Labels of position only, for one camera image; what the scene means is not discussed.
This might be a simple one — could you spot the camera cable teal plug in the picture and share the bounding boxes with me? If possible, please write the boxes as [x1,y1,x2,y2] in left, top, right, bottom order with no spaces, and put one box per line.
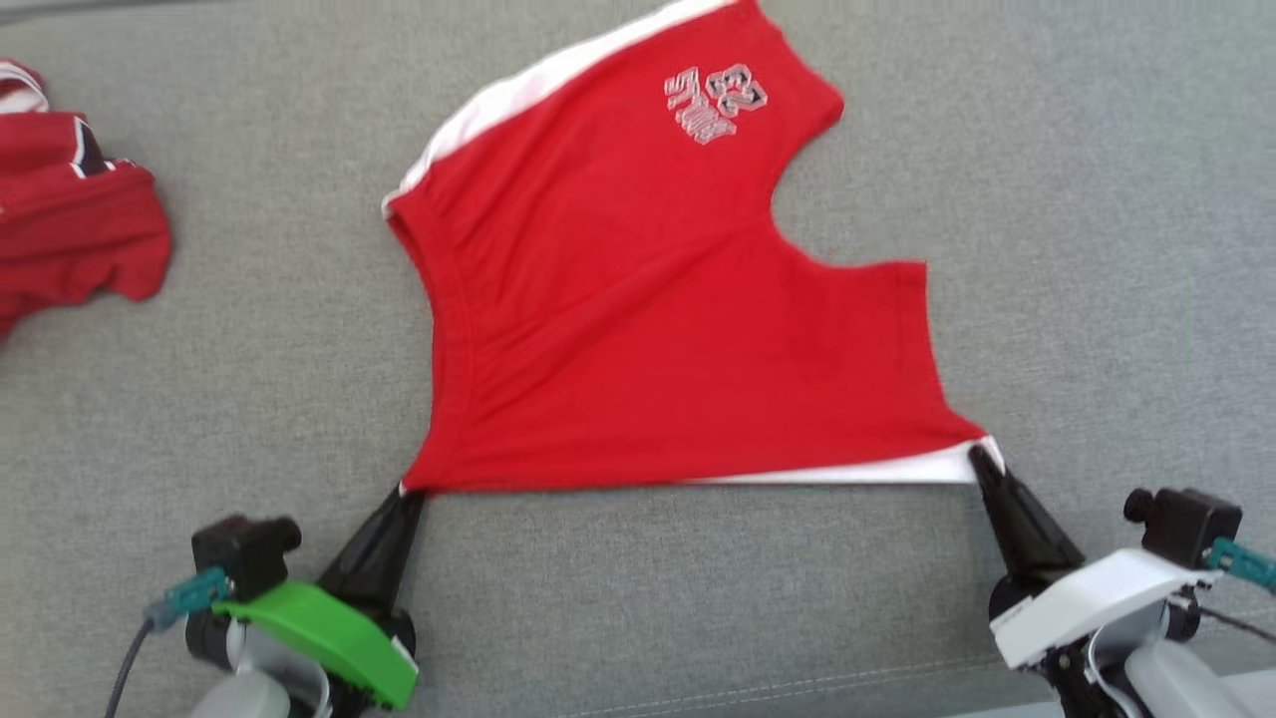
[105,566,232,718]
[1201,537,1276,591]

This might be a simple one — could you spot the red shorts white stripe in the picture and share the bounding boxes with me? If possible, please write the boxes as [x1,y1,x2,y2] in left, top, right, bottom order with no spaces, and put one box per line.
[382,0,1006,495]

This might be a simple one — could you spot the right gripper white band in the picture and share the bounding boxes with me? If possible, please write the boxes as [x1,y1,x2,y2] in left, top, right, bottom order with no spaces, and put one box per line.
[967,445,1198,670]

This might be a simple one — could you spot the left camera cable teal plug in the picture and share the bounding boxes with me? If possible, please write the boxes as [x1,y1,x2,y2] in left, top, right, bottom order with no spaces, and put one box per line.
[105,566,232,718]

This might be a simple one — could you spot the right camera cable teal plug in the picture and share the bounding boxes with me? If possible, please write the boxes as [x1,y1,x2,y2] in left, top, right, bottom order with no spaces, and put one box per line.
[1201,537,1276,591]

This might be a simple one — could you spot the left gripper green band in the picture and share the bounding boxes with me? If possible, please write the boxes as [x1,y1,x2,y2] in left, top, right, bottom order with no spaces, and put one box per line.
[212,487,429,718]

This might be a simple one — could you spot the red jersey white trim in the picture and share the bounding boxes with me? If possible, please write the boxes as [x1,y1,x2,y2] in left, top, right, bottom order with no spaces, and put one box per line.
[0,58,172,340]

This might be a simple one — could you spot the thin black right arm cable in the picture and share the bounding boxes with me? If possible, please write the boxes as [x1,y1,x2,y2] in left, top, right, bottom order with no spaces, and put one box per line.
[1196,603,1276,645]

